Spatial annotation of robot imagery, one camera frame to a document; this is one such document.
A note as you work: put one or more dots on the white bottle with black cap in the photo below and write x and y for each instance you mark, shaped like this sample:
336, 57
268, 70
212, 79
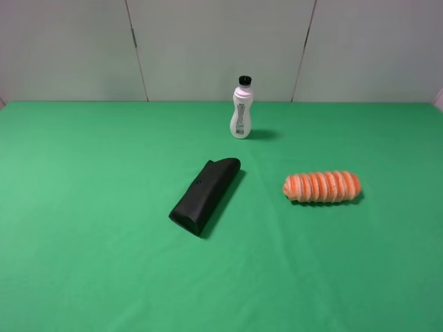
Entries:
240, 124

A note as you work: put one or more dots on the black glasses case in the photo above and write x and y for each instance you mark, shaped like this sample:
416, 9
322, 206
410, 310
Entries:
200, 200

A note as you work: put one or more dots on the orange and cream spiral bread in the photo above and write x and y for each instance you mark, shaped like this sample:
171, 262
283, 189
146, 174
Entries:
322, 187

